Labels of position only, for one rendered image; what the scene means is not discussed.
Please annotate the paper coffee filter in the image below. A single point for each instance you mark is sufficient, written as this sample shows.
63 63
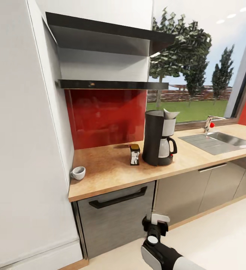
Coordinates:
170 115

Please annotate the bottle of coffee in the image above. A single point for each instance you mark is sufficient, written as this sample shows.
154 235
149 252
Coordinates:
135 150

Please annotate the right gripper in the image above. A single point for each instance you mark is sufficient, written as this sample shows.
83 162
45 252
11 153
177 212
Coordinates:
161 227

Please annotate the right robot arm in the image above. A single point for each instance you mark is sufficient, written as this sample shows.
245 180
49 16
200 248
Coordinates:
157 255

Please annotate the shelf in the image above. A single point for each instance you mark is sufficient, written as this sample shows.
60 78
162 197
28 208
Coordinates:
90 35
111 85

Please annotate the coffee cup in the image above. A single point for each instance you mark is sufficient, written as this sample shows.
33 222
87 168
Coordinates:
78 173

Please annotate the countertop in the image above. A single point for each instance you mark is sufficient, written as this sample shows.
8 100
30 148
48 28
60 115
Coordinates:
107 168

